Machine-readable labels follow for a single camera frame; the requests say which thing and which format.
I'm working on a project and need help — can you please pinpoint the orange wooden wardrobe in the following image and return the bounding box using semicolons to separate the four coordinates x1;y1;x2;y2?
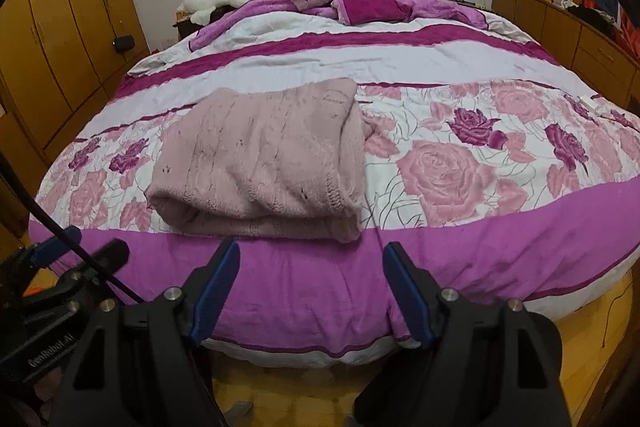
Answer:
1;0;149;194

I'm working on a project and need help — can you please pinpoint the pink knitted sweater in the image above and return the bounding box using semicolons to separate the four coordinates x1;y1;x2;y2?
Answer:
145;78;370;244

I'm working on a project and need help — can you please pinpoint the crumpled purple blanket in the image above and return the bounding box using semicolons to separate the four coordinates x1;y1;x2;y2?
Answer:
188;0;488;52

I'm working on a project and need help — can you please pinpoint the low wooden side cabinet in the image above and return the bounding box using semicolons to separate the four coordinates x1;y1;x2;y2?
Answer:
491;0;639;114

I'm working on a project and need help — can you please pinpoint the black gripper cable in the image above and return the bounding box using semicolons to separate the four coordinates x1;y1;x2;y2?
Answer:
0;150;231;427

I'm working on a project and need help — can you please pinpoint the black wardrobe door device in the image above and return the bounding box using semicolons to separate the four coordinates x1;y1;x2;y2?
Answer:
112;35;136;55

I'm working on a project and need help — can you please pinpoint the floral pink white duvet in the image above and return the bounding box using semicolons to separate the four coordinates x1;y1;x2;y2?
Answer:
37;9;639;367

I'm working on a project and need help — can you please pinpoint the white plush goose toy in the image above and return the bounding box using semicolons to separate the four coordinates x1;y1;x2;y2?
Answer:
176;0;250;26

